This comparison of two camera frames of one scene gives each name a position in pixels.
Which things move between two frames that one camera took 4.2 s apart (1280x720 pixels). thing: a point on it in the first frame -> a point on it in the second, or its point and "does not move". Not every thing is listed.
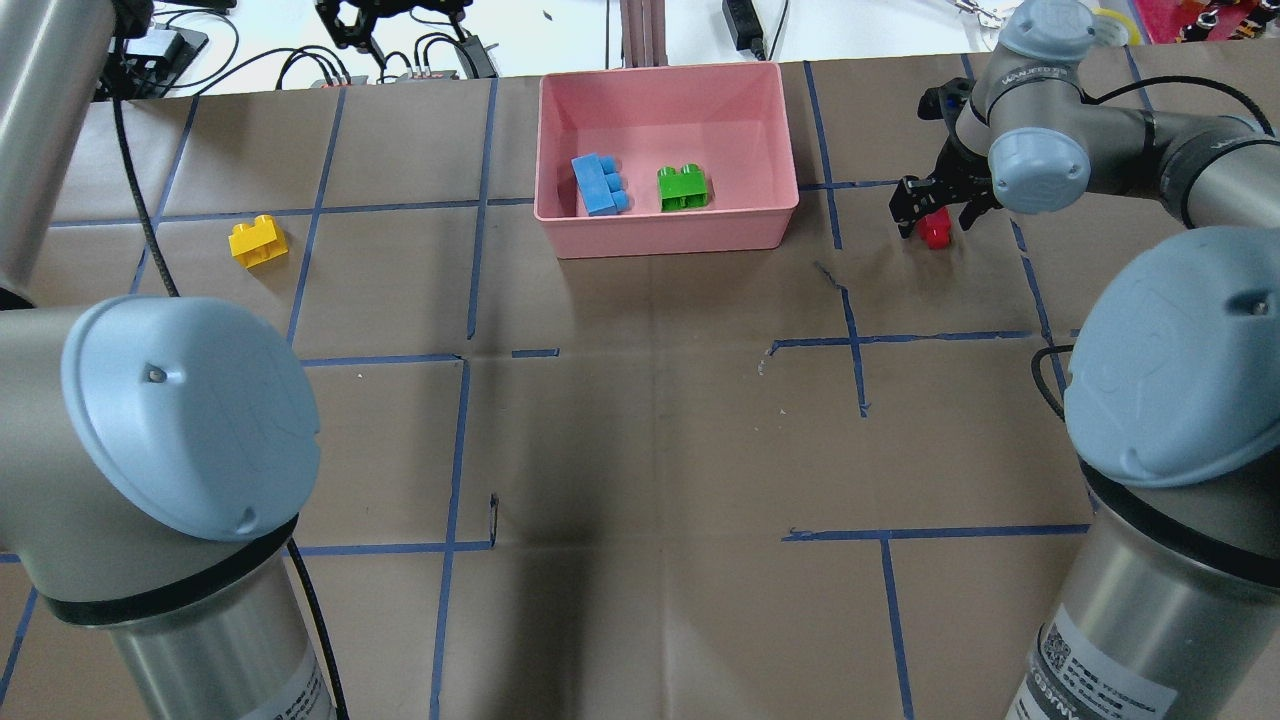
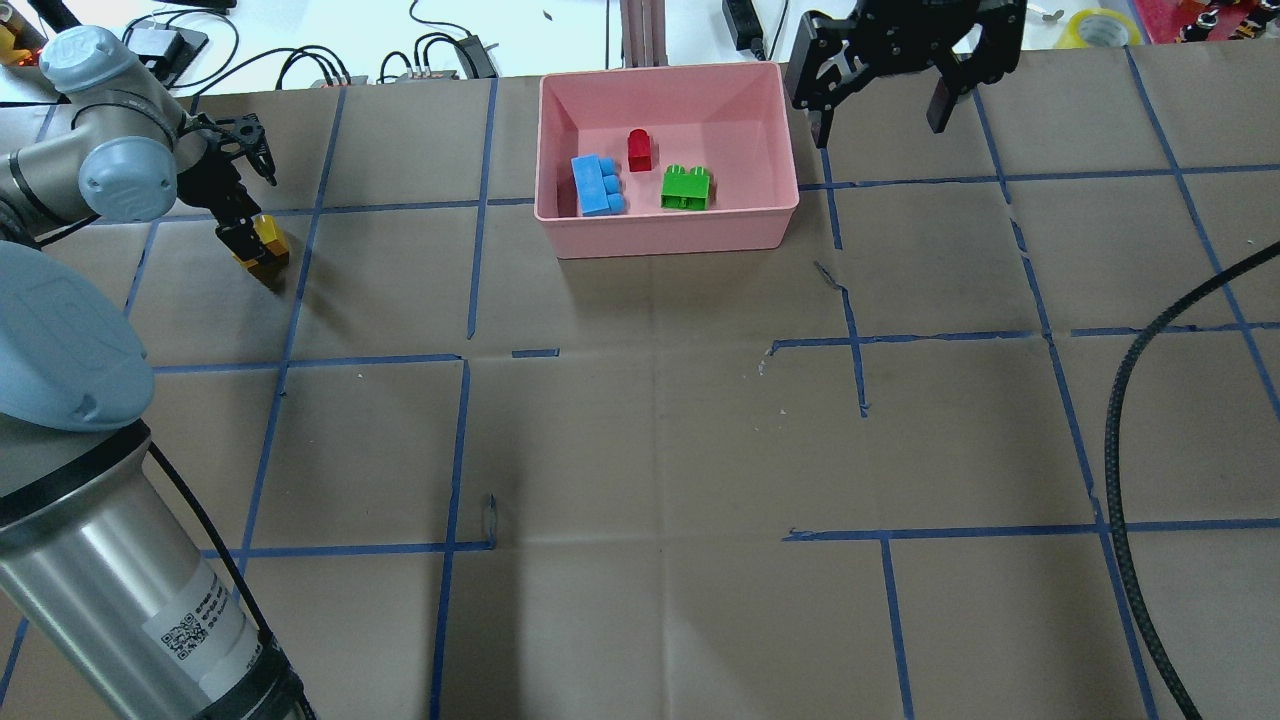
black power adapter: [745, 26] does not move
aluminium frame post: [643, 24] does not move
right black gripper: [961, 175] -> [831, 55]
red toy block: [936, 228] -> [639, 150]
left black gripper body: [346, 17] -> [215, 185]
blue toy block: [601, 183] does not move
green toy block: [682, 190] does not move
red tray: [1164, 20] does not move
